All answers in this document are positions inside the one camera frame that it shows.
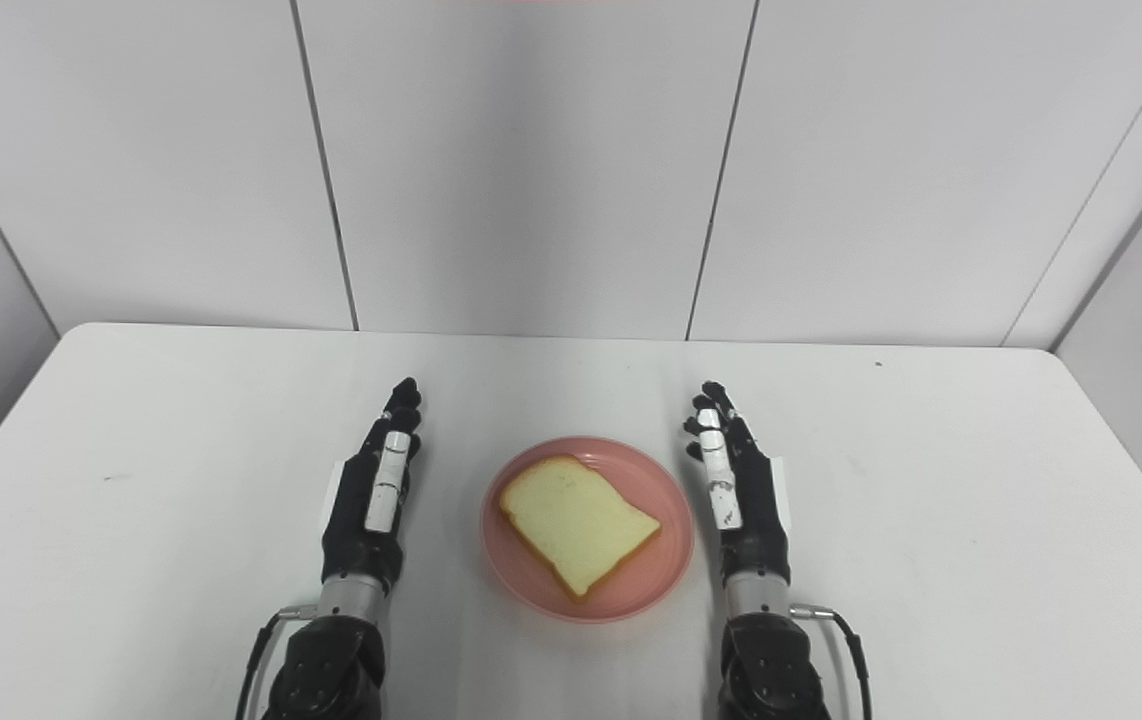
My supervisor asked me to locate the slice of bread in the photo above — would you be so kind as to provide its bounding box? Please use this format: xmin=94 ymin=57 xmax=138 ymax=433
xmin=499 ymin=454 xmax=662 ymax=600

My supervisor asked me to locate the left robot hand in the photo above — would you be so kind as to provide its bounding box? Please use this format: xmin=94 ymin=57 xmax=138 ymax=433
xmin=319 ymin=377 xmax=424 ymax=596

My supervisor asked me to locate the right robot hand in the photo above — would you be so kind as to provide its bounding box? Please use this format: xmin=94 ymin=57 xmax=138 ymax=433
xmin=683 ymin=380 xmax=794 ymax=591

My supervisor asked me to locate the pink plate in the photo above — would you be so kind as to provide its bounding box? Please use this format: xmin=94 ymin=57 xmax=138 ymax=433
xmin=480 ymin=435 xmax=696 ymax=624

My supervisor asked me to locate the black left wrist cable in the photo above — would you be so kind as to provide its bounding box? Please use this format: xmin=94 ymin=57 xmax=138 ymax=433
xmin=235 ymin=605 xmax=320 ymax=720

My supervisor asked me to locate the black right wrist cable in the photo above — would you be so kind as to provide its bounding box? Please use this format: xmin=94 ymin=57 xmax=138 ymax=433
xmin=789 ymin=602 xmax=874 ymax=720

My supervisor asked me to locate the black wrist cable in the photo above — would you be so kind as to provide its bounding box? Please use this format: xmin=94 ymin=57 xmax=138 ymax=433
xmin=235 ymin=605 xmax=320 ymax=720
xmin=789 ymin=602 xmax=874 ymax=720

